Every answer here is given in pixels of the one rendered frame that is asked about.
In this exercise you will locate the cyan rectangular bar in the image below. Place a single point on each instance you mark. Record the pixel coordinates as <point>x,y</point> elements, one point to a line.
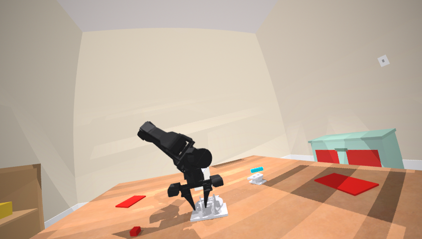
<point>256,169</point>

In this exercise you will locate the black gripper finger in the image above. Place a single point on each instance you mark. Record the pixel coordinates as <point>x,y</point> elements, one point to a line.
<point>189,198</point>
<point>206,195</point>

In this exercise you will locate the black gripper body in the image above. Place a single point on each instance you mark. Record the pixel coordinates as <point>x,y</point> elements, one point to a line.
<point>194,179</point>

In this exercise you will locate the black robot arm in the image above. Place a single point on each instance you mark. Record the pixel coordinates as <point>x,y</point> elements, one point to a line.
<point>176,147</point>

